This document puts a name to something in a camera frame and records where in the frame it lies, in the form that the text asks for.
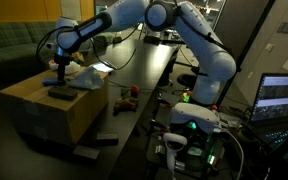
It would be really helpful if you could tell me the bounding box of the white plastic bag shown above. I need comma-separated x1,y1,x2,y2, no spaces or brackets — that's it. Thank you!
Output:
48,59,82,76

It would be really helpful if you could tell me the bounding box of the cardboard box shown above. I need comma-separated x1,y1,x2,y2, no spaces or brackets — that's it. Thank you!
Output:
0,70,108,146

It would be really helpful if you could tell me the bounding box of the brown plush toy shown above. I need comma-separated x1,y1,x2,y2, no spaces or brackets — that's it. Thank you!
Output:
113,98,139,115

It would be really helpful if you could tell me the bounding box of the red and green plush vegetable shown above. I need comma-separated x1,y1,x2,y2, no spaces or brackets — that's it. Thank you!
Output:
120,85,140,98

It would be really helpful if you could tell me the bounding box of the white tablet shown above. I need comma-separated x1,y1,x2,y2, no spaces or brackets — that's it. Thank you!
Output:
93,61,117,73

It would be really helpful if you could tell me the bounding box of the green plaid sofa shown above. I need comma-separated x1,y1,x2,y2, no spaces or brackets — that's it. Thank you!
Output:
0,22,56,86

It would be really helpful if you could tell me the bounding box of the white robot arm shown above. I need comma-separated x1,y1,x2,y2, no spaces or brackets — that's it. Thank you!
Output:
51,0,236,105

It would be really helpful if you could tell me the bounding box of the black block front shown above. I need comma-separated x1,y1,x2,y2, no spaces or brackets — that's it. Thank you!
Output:
73,145,100,160

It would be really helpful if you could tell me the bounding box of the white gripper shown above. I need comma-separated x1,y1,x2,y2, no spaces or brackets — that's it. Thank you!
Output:
54,54,71,84

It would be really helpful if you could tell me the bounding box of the black rectangular case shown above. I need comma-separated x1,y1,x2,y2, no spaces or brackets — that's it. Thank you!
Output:
48,87,78,101

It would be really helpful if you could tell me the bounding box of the white VR controller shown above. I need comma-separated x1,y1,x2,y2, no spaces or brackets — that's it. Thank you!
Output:
163,133,187,172

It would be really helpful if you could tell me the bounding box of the white towel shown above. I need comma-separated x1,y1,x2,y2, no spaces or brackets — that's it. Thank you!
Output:
67,67,104,90

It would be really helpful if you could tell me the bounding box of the black block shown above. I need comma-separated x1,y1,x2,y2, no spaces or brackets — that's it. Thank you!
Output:
96,133,119,146
73,145,100,160

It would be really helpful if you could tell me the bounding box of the blue sponge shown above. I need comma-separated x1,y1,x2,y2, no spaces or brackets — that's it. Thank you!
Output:
42,77,66,86

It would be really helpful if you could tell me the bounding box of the white VR headset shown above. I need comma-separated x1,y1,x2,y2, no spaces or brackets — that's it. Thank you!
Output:
170,103,219,134

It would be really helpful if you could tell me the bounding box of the open laptop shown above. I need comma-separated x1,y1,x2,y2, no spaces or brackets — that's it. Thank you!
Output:
247,73,288,150

